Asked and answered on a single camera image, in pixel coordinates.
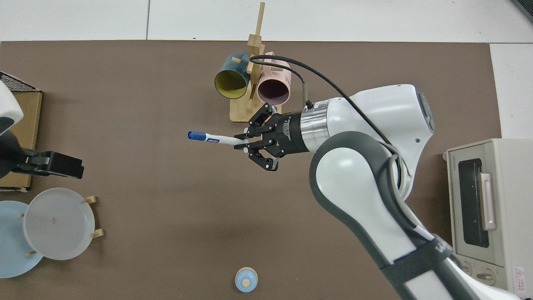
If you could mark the blue and white marker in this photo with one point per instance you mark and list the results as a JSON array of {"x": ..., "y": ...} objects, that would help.
[{"x": 212, "y": 138}]

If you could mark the wooden cup stand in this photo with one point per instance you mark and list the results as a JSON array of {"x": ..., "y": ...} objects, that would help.
[{"x": 243, "y": 112}]

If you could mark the pink cup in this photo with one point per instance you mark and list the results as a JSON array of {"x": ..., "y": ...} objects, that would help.
[{"x": 275, "y": 83}]

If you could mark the dark teal cup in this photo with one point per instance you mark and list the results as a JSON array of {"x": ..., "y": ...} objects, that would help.
[{"x": 231, "y": 79}]

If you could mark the grey plate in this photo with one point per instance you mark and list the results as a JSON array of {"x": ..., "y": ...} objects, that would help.
[{"x": 58, "y": 225}]

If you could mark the wooden plate rack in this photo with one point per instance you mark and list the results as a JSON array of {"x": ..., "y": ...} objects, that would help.
[{"x": 98, "y": 233}]

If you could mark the light blue plate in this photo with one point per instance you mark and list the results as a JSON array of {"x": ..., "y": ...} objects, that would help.
[{"x": 12, "y": 246}]

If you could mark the brown table cloth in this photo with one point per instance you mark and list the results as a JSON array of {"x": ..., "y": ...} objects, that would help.
[{"x": 166, "y": 208}]

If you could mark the small blue round bell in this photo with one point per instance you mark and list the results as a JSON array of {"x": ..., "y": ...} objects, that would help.
[{"x": 246, "y": 280}]

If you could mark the pale toaster oven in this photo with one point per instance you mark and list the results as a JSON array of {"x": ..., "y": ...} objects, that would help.
[{"x": 508, "y": 200}]

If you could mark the dark grey panel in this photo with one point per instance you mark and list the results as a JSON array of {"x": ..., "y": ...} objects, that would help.
[{"x": 526, "y": 7}]

